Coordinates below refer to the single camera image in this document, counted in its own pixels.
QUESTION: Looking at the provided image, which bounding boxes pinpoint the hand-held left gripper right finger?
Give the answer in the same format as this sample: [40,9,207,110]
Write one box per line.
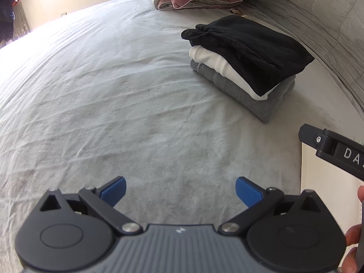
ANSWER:
[218,176,324,236]

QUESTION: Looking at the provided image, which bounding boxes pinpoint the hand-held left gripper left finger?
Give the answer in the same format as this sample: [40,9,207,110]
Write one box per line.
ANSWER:
[38,176,143,236]

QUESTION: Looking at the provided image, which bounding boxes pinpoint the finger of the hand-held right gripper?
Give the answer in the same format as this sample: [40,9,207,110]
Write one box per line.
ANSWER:
[298,123,339,159]

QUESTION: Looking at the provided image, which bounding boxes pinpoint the black garment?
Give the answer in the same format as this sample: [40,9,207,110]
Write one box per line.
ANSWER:
[181,15,315,97]

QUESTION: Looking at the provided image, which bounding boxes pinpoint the hanging dark clothes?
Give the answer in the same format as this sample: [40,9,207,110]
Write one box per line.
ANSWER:
[0,0,24,45]

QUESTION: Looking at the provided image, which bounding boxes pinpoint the person's right hand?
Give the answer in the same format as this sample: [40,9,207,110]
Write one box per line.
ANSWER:
[341,185,364,273]

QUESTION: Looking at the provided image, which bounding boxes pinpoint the folded grey garment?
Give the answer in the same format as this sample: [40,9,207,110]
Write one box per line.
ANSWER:
[190,58,296,124]

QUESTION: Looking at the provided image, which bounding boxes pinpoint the bed with grey sheet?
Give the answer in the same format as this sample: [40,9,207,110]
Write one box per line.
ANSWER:
[0,0,357,273]

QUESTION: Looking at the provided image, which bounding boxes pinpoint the folded white garment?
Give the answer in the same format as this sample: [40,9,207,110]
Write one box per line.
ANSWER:
[189,45,285,101]

